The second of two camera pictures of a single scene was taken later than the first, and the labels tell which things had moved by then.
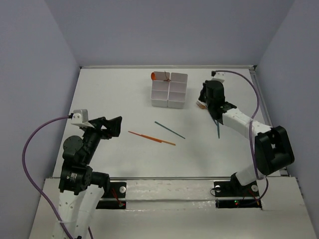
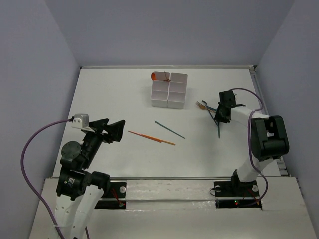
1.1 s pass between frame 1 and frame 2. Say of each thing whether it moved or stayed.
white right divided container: stayed
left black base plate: stayed
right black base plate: stayed
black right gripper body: moved
